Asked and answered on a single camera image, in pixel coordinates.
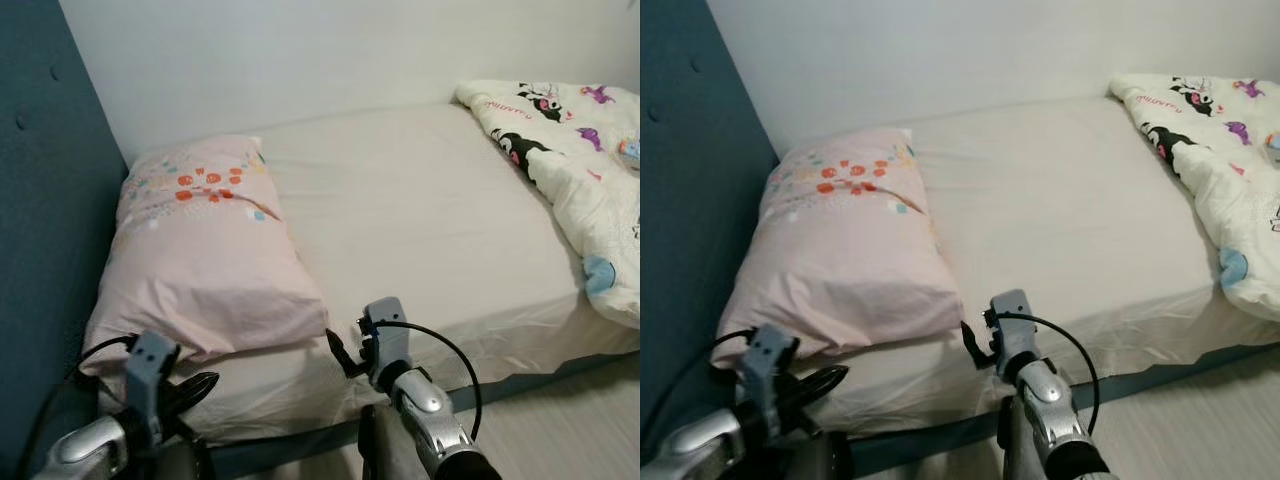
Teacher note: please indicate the pink patterned pillow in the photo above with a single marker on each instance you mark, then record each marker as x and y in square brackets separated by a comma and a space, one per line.
[200, 270]
[840, 260]

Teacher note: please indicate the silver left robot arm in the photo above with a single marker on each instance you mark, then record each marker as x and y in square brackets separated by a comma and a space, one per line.
[85, 450]
[700, 445]

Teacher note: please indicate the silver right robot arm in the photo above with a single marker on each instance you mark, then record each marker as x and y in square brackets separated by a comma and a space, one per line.
[1050, 410]
[430, 420]

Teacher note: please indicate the grey robot left leg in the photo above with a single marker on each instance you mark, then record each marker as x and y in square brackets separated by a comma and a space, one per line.
[820, 460]
[185, 465]

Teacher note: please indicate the grey robot leg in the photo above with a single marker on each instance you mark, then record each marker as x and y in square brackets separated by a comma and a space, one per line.
[380, 450]
[185, 465]
[1012, 450]
[820, 460]

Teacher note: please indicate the grey robot right leg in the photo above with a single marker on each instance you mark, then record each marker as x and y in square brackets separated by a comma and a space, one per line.
[1012, 450]
[380, 450]

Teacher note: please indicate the beige sheeted mattress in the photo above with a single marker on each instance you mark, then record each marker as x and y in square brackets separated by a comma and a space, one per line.
[420, 220]
[1060, 210]

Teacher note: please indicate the blue padded headboard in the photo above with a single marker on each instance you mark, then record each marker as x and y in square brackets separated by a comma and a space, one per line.
[700, 250]
[50, 250]

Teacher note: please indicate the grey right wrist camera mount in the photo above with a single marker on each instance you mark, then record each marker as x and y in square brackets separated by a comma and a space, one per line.
[1012, 330]
[385, 340]

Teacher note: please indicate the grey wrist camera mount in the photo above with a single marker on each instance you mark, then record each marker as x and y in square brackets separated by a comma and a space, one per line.
[1012, 330]
[768, 380]
[385, 340]
[148, 385]

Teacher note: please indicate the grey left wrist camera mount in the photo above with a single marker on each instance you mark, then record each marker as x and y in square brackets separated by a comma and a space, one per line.
[768, 380]
[148, 385]

